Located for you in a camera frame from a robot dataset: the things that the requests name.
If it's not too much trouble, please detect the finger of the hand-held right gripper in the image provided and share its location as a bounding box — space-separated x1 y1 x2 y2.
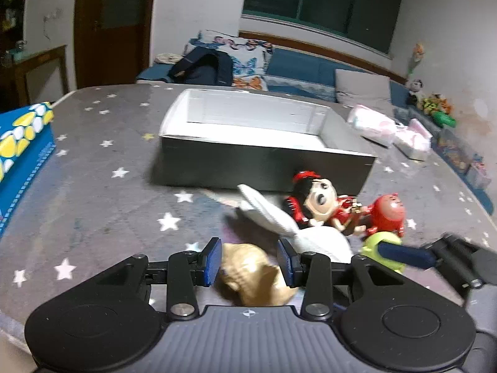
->
377 242 439 271

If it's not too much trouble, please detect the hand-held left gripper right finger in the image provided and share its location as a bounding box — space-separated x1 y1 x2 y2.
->
276 238 404 321

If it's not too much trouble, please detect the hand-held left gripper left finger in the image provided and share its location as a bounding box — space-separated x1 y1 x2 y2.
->
93 237 223 321

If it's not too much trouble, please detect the tan peanut toy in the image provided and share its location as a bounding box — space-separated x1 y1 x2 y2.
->
217 243 298 307

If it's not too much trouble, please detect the green round toy figure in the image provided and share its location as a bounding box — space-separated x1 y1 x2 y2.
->
361 231 406 273

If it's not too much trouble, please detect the red round toy figure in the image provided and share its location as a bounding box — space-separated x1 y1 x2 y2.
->
365 193 408 239

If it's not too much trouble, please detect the white rabbit plush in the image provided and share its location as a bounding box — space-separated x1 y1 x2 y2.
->
237 184 352 265

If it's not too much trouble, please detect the black-haired doll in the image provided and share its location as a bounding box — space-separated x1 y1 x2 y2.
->
285 170 369 237

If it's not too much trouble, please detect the grey cardboard box white inside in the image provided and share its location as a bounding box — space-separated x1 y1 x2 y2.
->
153 89 378 197

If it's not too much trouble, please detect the small clear toy box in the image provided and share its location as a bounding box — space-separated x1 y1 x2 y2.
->
466 155 492 191

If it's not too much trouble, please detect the clear storage box of toys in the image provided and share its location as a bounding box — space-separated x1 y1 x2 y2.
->
431 128 476 175

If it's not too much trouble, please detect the small pink white plastic package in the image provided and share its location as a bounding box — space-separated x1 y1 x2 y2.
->
394 118 433 161

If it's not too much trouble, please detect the large pink white plastic package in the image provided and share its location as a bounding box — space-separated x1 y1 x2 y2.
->
347 105 399 147

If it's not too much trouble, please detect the green plastic toy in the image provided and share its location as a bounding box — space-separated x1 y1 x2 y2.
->
433 111 457 127

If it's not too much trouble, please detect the grey star print blanket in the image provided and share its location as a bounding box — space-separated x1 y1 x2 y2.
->
0 83 497 358

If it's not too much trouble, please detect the panda plush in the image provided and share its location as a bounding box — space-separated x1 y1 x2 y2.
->
406 79 425 105

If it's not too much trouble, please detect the grey pillow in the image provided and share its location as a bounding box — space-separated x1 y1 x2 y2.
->
335 69 391 106

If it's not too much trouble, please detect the dark blue backpack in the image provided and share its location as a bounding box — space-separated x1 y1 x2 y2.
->
169 46 234 85

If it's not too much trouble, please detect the blue sofa mattress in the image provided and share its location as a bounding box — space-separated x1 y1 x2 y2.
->
136 47 412 104

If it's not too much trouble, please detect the butterfly print pillow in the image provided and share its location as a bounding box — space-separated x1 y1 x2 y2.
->
184 30 274 91

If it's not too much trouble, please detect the beige knitted cloth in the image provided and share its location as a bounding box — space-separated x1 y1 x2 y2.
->
154 52 183 65

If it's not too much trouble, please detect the blue tissue box yellow pattern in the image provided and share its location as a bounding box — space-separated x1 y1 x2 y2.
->
0 102 57 237

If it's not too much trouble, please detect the brown wooden door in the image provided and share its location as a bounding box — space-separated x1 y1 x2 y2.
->
74 0 158 90

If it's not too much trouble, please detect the dark window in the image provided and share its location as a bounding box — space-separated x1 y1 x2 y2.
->
243 0 406 53

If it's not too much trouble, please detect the wooden desk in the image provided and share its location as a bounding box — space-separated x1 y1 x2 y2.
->
0 44 70 111

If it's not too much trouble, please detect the cluttered shelf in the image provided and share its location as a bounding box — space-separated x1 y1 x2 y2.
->
0 0 29 47

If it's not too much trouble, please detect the orange flower wall decoration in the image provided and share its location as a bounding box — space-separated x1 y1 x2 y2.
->
408 43 426 76

